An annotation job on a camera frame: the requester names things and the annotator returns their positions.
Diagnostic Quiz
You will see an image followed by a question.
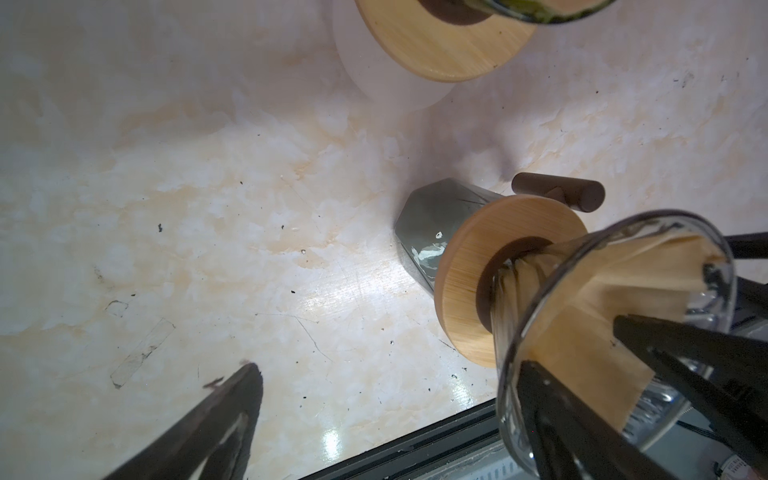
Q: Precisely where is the wooden dripper ring stand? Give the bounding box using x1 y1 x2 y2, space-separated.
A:
356 1 535 83

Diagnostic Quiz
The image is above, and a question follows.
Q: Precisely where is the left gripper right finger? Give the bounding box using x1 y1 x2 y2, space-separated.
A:
515 361 678 479

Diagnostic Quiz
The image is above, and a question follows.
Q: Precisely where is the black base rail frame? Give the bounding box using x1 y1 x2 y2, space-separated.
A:
308 400 526 480

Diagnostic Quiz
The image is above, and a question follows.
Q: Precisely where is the grey ribbed glass dripper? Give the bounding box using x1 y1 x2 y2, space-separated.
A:
490 210 736 474

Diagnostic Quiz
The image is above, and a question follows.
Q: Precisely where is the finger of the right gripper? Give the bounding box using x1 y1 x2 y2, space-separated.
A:
725 232 768 260
613 315 767 474

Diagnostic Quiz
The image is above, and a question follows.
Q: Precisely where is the grey glass server with knob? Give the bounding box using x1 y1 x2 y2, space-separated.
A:
392 170 607 298

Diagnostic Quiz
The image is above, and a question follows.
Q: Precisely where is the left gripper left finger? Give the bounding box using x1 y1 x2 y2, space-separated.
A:
107 363 264 479

